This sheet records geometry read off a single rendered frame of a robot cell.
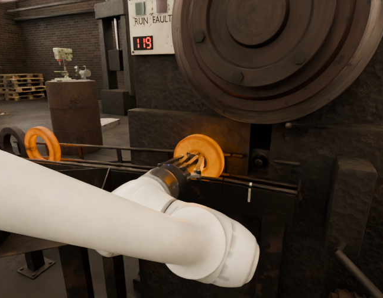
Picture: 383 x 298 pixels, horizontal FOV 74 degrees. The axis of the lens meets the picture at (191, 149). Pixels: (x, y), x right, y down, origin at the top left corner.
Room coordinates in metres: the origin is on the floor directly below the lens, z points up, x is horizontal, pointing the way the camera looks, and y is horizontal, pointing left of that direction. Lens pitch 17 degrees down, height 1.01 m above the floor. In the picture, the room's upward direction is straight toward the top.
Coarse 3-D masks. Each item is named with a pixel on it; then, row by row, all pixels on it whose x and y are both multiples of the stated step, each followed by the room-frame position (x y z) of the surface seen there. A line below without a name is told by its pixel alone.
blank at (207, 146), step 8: (192, 136) 0.72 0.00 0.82; (200, 136) 0.72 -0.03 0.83; (184, 144) 0.73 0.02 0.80; (192, 144) 0.72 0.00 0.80; (200, 144) 0.71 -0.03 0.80; (208, 144) 0.70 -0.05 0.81; (216, 144) 0.71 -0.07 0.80; (176, 152) 0.74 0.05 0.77; (184, 152) 0.73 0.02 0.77; (200, 152) 0.71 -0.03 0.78; (208, 152) 0.70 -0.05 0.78; (216, 152) 0.69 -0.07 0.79; (208, 160) 0.70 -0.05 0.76; (216, 160) 0.69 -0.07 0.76; (224, 160) 0.71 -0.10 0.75; (208, 168) 0.70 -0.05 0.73; (216, 168) 0.69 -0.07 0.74; (216, 176) 0.69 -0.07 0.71
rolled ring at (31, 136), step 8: (32, 128) 1.04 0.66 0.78; (40, 128) 1.02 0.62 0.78; (32, 136) 1.04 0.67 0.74; (40, 136) 1.02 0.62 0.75; (48, 136) 1.00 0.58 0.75; (32, 144) 1.07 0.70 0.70; (48, 144) 1.00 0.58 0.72; (56, 144) 1.01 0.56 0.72; (32, 152) 1.06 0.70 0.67; (56, 152) 1.00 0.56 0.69; (56, 160) 1.00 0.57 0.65
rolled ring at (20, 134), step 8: (8, 128) 1.10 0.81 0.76; (16, 128) 1.11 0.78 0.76; (0, 136) 1.13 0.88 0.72; (8, 136) 1.14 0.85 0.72; (16, 136) 1.08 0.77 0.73; (24, 136) 1.09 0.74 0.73; (0, 144) 1.14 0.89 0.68; (8, 144) 1.15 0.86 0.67; (24, 144) 1.07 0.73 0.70; (8, 152) 1.13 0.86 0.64; (24, 152) 1.07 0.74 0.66
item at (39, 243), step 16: (80, 176) 0.72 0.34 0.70; (96, 176) 0.73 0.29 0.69; (0, 240) 0.54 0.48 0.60; (16, 240) 0.56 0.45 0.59; (32, 240) 0.55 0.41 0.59; (48, 240) 0.55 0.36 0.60; (0, 256) 0.50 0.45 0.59; (64, 256) 0.59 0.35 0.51; (80, 256) 0.59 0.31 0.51; (64, 272) 0.59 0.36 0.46; (80, 272) 0.59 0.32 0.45; (80, 288) 0.59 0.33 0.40
